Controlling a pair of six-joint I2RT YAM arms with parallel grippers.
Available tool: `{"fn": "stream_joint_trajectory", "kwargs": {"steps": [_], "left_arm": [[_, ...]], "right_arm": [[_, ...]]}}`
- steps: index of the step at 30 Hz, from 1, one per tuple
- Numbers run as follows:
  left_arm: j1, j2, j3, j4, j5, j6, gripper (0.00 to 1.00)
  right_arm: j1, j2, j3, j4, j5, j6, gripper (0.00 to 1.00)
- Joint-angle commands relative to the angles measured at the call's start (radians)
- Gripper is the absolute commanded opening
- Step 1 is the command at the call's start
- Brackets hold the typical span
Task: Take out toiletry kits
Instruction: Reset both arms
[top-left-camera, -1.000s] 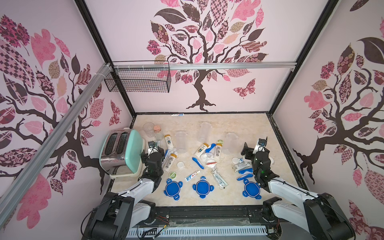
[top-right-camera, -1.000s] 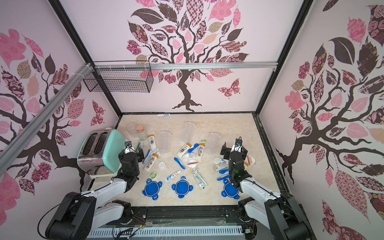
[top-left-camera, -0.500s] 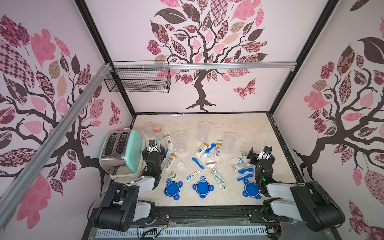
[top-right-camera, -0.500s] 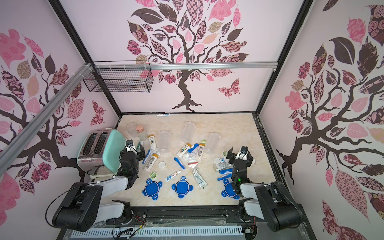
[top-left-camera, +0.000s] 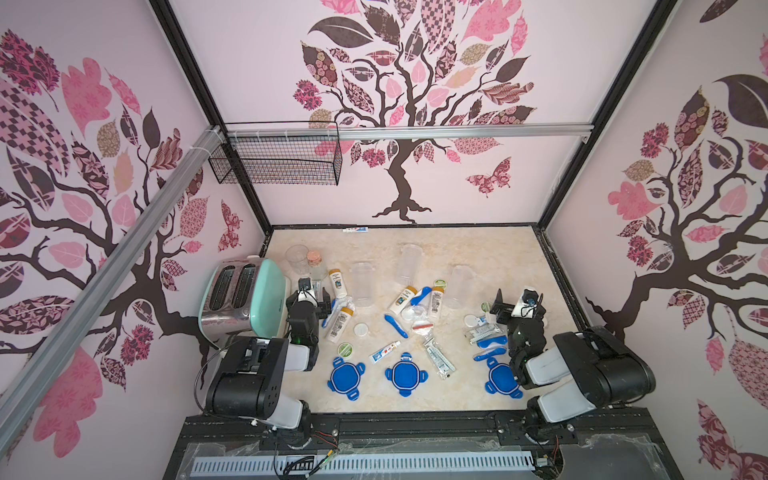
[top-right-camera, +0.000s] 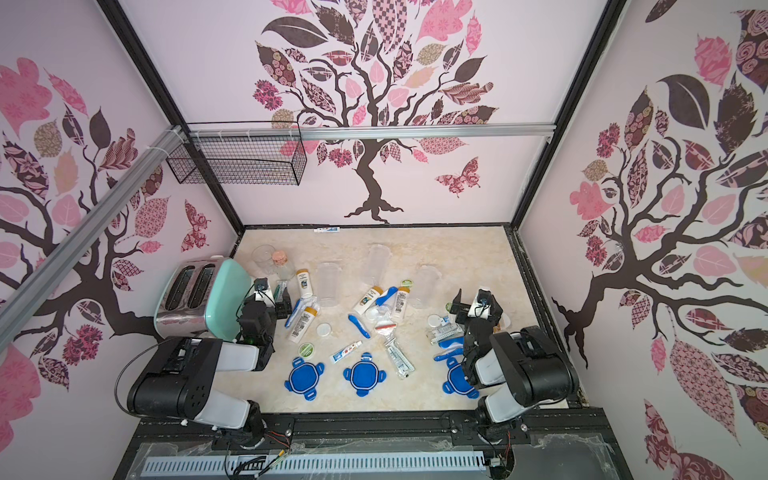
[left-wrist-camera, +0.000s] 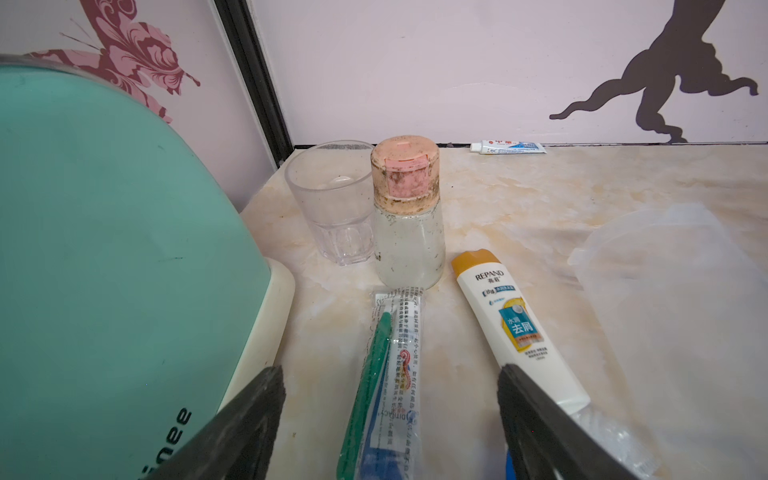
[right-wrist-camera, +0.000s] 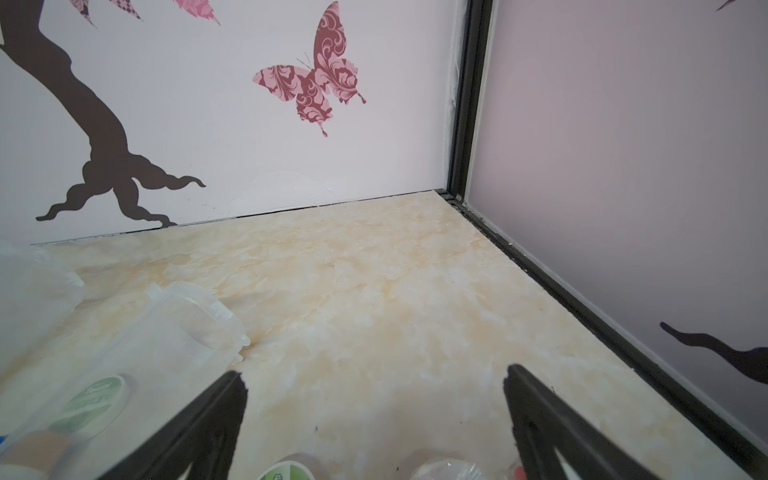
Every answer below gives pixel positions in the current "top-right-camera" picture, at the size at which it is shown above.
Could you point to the black base frame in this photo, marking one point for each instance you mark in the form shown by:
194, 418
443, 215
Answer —
542, 444

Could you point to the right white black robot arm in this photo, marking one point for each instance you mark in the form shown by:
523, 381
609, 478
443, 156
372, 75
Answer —
508, 373

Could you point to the detached blue container lid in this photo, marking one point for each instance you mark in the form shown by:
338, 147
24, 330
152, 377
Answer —
456, 382

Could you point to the small bottle cork lid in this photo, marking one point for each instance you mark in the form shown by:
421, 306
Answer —
283, 265

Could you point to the kit blue toothbrush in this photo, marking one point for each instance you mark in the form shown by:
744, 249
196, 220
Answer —
359, 326
295, 313

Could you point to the clear comb packet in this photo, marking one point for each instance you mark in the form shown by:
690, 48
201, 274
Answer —
400, 361

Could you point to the blue toothbrush case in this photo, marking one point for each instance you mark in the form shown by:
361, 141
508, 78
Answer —
451, 348

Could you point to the back aluminium rail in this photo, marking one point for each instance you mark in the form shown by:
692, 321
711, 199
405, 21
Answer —
372, 130

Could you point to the clear glass tumbler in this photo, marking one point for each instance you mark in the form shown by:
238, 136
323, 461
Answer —
262, 256

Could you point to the left aluminium rail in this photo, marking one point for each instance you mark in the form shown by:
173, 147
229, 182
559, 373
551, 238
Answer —
32, 293

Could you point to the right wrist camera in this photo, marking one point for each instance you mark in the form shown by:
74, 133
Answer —
485, 306

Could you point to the black wire basket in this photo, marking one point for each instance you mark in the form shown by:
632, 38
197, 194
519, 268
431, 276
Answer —
241, 153

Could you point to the small toothpaste tube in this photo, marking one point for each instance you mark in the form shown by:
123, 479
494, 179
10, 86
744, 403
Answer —
344, 352

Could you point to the blue lid container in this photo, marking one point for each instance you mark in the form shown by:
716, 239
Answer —
327, 283
425, 282
375, 264

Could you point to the aluminium rail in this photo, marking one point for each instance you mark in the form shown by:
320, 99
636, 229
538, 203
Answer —
32, 293
372, 130

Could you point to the mint chrome toaster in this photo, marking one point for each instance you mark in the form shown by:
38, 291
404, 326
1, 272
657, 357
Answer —
203, 296

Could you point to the kit tube orange cap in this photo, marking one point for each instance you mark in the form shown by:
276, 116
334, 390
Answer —
302, 323
400, 303

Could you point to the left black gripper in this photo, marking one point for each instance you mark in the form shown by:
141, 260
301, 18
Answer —
283, 308

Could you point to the kit white tube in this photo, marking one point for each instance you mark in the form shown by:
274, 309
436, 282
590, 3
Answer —
367, 300
304, 283

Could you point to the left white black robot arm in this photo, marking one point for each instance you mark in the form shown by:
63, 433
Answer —
177, 382

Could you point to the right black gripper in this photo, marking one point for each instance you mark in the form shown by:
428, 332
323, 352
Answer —
472, 318

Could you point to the white slotted cable duct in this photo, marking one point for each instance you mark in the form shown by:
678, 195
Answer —
167, 467

